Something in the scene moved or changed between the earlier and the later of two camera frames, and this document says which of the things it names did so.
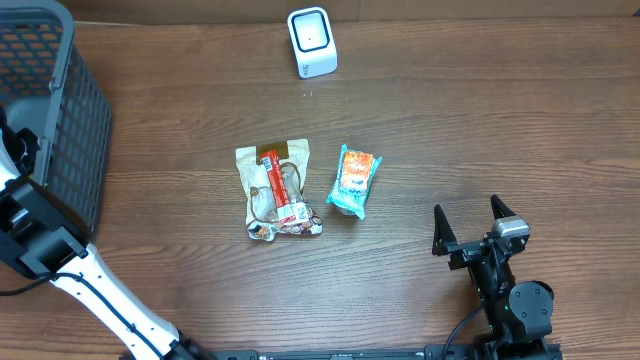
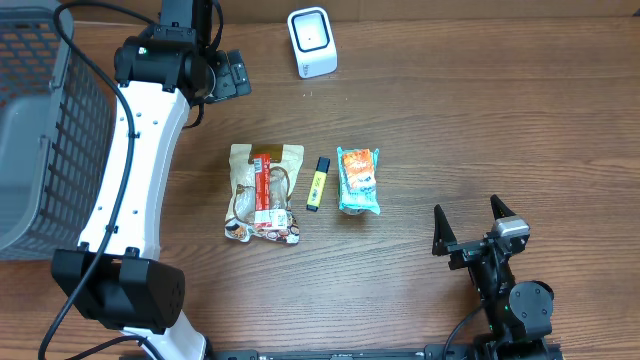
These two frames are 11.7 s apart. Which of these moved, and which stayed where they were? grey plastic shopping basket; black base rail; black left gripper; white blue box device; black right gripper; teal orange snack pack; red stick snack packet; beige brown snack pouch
Moved: teal orange snack pack; beige brown snack pouch; red stick snack packet; black left gripper
Stayed: black base rail; white blue box device; grey plastic shopping basket; black right gripper
